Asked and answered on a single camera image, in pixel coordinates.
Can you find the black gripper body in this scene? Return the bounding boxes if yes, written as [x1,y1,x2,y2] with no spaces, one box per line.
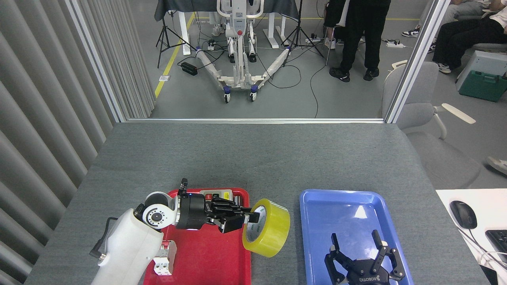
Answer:
[341,259,393,285]
[175,194,211,230]

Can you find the person's white shoe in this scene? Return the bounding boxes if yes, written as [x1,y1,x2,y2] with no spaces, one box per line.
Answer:
[486,156,507,177]

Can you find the grey equipment box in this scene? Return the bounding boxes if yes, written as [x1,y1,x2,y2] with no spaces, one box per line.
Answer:
[456,50,507,91]

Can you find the mouse cable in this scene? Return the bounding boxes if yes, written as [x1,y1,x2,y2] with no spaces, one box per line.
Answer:
[459,228,507,270]

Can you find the blue plastic tray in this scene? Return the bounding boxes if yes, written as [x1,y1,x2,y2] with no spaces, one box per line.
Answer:
[299,189,414,285]

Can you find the silver frame post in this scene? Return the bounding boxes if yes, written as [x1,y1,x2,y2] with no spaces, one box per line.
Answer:
[384,0,452,124]
[65,0,128,123]

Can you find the seated person black trousers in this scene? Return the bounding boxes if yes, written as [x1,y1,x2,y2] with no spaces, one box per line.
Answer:
[427,0,507,74]

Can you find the yellow tape roll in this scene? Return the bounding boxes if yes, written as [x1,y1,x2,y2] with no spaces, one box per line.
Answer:
[242,198,291,258]

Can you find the black tripod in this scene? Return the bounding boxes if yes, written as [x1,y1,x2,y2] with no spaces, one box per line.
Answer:
[156,0,197,69]
[280,0,325,68]

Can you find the black computer mouse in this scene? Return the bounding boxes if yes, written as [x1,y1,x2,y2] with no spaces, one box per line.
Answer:
[450,201,478,230]

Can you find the white circuit breaker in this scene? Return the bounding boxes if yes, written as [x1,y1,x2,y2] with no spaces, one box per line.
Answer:
[153,240,177,276]

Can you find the white side desk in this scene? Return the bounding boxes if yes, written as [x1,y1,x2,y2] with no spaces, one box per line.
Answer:
[436,188,507,285]

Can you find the green plastic case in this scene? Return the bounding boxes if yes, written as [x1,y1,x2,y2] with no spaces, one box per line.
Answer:
[459,70,507,103]

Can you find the white stand on wheels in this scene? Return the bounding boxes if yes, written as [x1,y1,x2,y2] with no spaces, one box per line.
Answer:
[195,0,294,104]

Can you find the silver frame rail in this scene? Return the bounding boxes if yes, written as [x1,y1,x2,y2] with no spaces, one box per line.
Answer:
[126,117,385,124]

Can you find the white switch box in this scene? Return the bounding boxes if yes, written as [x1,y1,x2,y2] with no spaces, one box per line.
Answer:
[199,189,233,201]

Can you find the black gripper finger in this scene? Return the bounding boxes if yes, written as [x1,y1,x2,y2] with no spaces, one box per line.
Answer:
[372,230,406,281]
[325,233,353,284]
[206,197,252,217]
[208,211,262,234]

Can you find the grey office chair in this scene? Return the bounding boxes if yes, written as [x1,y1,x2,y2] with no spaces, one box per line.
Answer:
[381,60,482,190]

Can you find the red plastic tray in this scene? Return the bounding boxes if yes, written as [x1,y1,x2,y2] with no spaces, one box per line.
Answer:
[143,188,252,285]

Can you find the standing person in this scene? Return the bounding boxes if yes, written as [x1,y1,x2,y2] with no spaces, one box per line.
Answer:
[323,0,391,83]

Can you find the seated person grey trousers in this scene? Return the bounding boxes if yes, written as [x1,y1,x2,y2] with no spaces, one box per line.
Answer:
[402,0,494,38]

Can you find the black keyboard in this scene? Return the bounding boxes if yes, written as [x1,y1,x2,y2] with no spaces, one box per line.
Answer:
[485,230,507,264]

